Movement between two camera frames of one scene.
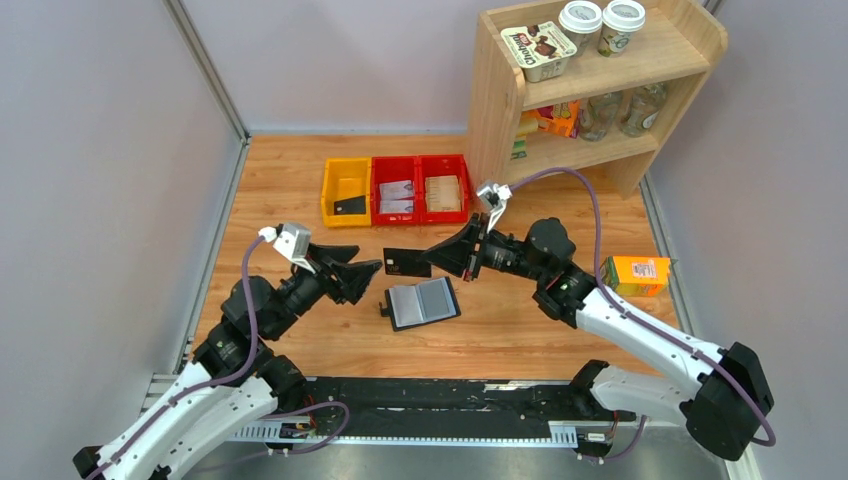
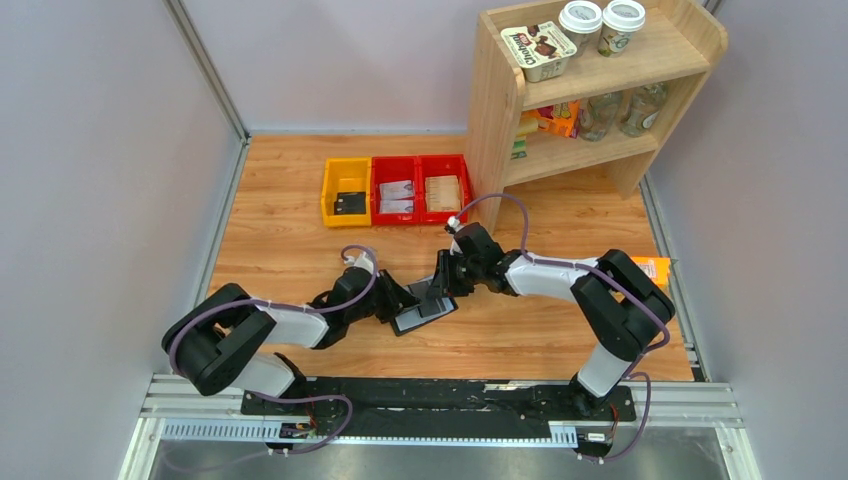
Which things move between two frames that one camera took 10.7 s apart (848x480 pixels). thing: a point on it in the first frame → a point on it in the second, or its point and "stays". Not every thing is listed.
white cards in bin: (390, 195) stays
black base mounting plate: (437, 407) stays
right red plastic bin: (442, 165) stays
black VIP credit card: (407, 262) → (350, 199)
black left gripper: (353, 278) → (395, 295)
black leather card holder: (411, 305) stays
